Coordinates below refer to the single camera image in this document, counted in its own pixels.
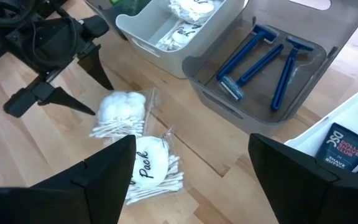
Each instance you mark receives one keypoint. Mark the blue disposable razor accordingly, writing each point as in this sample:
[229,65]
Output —
[286,77]
[259,65]
[244,51]

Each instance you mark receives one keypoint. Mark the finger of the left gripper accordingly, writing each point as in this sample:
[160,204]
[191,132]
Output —
[96,67]
[62,98]

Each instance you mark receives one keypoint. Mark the smoky grey plastic bin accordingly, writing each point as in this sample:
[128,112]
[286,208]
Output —
[346,18]

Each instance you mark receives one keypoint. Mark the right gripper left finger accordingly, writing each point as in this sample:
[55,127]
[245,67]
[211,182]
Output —
[73,199]

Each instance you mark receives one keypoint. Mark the pale grey plastic bin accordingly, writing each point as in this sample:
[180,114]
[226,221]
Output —
[166,62]

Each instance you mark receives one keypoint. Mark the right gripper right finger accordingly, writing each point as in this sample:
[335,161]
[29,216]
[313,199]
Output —
[309,196]

